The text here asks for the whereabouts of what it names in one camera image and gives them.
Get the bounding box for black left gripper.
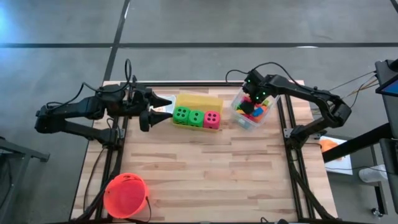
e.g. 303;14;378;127
124;86;174;126

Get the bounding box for black left wrist camera cable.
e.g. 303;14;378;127
123;58;133;93

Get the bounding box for clear plastic bin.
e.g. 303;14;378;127
229;86;280;131

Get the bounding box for black aluminium rig frame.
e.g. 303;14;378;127
70;81;340;223

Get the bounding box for yellow translucent bin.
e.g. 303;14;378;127
172;93;224;133

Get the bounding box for red foam die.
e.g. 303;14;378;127
203;111;221;130

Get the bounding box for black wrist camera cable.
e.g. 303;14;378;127
225;61;301;86
123;58;133;93

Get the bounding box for white paper roll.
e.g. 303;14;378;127
359;164;388;183

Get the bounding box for green foam die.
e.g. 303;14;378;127
172;106;191;126
188;110;205;128

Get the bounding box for blue screen tablet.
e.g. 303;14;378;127
375;79;398;97

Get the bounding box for black diagonal beam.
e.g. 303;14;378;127
323;123;392;163

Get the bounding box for orange crumpled object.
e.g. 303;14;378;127
320;139;340;153

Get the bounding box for white plastic bin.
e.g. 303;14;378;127
149;95;177;114

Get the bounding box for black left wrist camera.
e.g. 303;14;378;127
139;110;152;133

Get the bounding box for black left arm base cable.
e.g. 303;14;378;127
45;82;103;108

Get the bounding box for white paper sheet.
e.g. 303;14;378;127
320;136;354;175

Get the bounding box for grey side table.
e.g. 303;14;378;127
0;136;50;218

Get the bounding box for orange pumpkin bucket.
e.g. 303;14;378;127
103;172;152;222

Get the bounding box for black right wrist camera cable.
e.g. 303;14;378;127
225;61;301;86

